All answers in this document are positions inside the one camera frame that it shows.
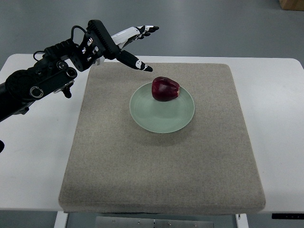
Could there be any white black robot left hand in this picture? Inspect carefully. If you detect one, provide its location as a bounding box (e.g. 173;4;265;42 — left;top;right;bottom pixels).
77;20;159;72

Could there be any dark red apple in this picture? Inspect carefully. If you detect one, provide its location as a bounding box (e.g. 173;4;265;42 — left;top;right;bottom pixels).
152;76;180;102

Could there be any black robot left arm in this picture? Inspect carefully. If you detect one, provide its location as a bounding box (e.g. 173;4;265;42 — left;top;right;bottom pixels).
0;20;112;121

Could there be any pale green round plate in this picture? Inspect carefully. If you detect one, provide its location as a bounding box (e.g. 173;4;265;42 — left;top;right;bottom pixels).
129;83;195;133

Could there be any beige fabric mat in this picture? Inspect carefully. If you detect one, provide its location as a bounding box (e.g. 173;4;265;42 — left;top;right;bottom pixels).
58;62;266;215

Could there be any white left table leg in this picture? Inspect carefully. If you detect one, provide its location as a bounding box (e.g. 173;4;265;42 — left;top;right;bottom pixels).
54;211;68;228

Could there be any white table leg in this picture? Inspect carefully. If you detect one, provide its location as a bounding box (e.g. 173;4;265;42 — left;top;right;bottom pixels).
236;214;249;228
54;211;68;228

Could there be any cardboard box corner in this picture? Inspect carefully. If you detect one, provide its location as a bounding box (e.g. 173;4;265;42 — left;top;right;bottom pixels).
279;0;304;11

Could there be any white right table leg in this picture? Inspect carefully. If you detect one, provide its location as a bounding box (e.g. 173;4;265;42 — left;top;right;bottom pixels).
236;214;249;228

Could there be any black table control panel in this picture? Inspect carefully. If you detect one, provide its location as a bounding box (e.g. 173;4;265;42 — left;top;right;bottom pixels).
272;213;304;220

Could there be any grey metal base plate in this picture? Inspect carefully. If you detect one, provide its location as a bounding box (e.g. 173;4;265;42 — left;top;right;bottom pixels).
95;216;214;228

